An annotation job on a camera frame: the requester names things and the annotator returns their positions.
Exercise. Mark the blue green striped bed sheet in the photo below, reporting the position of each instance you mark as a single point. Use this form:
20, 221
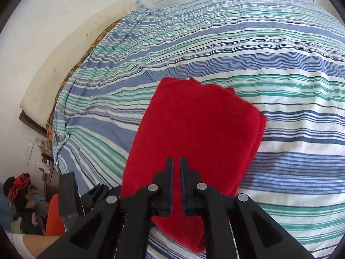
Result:
242, 59

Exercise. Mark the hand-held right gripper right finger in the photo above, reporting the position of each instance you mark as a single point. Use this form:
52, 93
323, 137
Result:
182, 186

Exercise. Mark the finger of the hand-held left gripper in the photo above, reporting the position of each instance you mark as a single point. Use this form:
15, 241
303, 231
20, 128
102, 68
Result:
94, 197

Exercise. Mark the person's left forearm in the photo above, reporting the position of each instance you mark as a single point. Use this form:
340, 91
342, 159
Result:
40, 245

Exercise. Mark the red sweater with white print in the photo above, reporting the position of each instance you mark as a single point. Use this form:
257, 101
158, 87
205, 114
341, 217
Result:
194, 135

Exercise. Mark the cluttered bedside table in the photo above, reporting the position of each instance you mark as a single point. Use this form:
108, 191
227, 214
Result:
47, 162

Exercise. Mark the cream padded headboard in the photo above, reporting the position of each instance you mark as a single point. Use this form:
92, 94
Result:
67, 59

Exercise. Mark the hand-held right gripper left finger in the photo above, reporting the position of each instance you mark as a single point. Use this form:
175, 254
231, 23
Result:
170, 186

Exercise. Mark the pile of mixed clothes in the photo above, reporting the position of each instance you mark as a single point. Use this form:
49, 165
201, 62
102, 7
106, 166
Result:
24, 205

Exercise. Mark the orange patterned under sheet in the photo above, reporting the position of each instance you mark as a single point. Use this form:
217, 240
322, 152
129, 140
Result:
70, 78

